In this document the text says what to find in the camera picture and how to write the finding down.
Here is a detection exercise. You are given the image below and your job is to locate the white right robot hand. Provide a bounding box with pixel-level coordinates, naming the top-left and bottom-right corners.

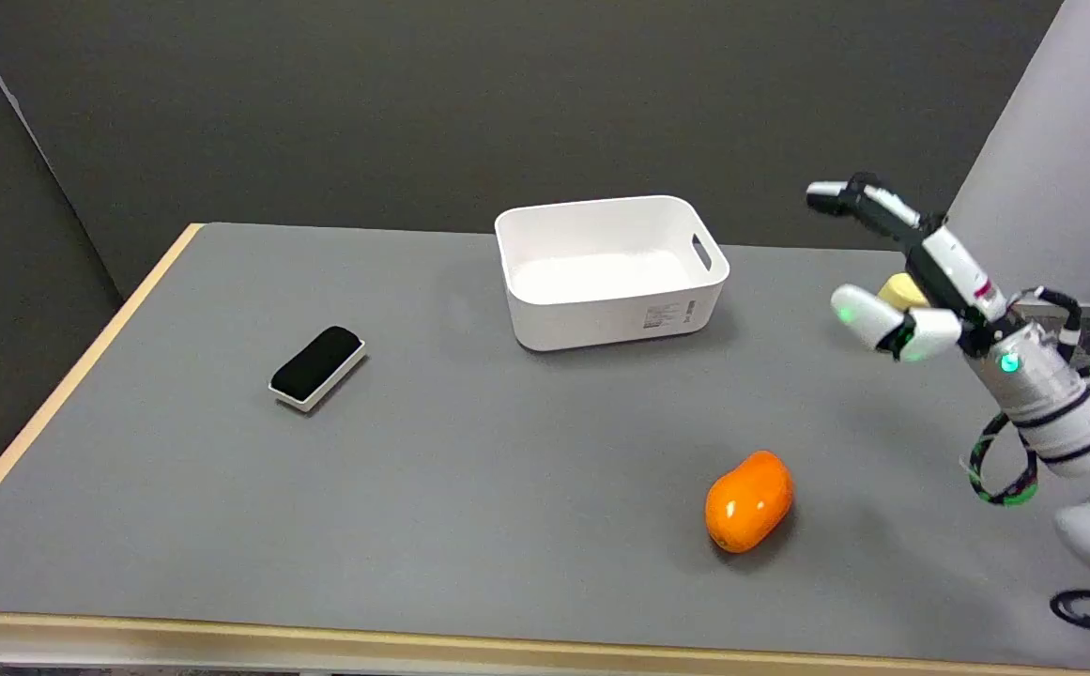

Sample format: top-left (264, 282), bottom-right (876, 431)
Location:
top-left (806, 173), bottom-right (1024, 363)

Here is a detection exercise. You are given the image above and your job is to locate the orange mango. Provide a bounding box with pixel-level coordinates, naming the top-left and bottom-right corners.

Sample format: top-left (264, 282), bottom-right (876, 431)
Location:
top-left (704, 450), bottom-right (795, 554)

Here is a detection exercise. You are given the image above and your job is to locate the yellow sponge block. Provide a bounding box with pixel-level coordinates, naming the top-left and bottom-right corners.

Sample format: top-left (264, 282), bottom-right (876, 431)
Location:
top-left (877, 273), bottom-right (930, 312)

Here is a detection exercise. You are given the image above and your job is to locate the white plastic storage bin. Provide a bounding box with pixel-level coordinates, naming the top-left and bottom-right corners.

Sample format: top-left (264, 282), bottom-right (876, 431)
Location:
top-left (494, 194), bottom-right (731, 353)

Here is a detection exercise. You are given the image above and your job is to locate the black whiteboard eraser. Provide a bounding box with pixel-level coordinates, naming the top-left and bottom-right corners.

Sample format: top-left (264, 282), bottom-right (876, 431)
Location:
top-left (269, 325), bottom-right (367, 413)

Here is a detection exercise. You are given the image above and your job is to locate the black green robot cable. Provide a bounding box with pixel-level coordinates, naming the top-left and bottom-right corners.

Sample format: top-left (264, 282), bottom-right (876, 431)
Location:
top-left (961, 287), bottom-right (1090, 507)

